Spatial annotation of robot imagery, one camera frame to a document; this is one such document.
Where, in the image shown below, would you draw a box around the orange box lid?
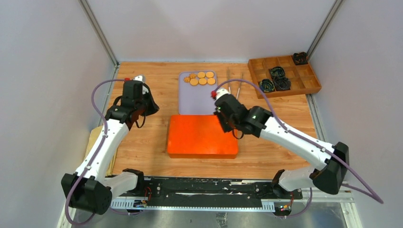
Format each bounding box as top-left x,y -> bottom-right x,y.
167,114 -> 239,159

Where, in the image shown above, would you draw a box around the lavender cookie tray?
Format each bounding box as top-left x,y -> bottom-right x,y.
179,70 -> 218,115

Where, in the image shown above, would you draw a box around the metal tongs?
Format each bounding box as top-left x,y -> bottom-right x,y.
226,67 -> 244,99

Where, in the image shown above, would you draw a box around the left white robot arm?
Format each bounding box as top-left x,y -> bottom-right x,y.
61,75 -> 159,215

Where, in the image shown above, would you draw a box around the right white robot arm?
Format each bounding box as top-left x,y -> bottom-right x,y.
211,88 -> 348,199

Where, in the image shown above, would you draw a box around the round yellow biscuit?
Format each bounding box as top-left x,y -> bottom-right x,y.
198,78 -> 207,86
190,78 -> 199,86
207,77 -> 216,85
205,71 -> 214,78
197,72 -> 206,78

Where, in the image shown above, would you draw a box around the black rolled fabric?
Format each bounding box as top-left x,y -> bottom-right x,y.
292,52 -> 308,66
269,66 -> 286,79
258,78 -> 275,93
273,76 -> 291,91

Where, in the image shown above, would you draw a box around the tan folded cloth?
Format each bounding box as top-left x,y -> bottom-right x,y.
84,125 -> 118,177

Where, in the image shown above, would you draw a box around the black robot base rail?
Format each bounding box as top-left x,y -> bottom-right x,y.
114,176 -> 304,209

